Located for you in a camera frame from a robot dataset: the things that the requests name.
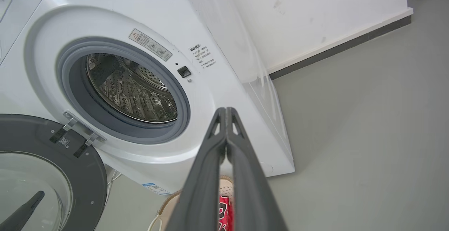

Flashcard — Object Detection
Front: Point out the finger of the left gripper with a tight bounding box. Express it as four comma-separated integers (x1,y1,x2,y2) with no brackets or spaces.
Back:
0,191,45,231

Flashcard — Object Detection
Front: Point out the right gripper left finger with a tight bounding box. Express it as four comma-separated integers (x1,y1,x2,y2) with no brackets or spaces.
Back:
165,107,227,231

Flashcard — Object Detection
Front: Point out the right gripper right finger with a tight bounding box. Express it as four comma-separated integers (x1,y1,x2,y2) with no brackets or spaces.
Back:
227,107,288,231

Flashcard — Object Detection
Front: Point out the red garment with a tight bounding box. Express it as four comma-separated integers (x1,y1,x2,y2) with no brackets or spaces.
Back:
219,195,234,231

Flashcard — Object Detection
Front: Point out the cream perforated laundry basket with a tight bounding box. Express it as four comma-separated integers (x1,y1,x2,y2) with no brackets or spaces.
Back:
147,175,235,231

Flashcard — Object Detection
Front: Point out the black washer door with glass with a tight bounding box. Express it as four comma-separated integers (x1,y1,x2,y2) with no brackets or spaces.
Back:
0,114,108,231

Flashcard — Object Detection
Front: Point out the stainless steel washing machine drum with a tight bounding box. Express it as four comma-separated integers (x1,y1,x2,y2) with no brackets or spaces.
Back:
86,53,178,123

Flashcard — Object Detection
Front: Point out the round drain filter cover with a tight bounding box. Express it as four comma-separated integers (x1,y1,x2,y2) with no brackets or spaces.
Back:
258,161,275,175

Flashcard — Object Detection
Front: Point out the blue energy label sticker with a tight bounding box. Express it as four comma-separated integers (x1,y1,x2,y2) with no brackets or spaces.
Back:
142,183,171,196

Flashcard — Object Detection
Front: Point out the metal door hinge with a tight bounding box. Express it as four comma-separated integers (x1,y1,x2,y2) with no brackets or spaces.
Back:
62,111,106,146

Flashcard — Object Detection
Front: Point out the white front-load washing machine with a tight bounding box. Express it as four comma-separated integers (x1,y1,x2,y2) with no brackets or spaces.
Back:
0,0,295,194

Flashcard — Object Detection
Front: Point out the grey rubber door gasket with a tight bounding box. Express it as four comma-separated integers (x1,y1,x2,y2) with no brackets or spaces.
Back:
56,37,191,144

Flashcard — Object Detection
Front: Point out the grey warning sticker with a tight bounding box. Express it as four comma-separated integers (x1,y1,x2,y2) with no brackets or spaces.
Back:
128,28,173,62

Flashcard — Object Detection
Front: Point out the black baseboard strip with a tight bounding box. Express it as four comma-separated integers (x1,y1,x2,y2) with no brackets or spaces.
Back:
268,14,413,80

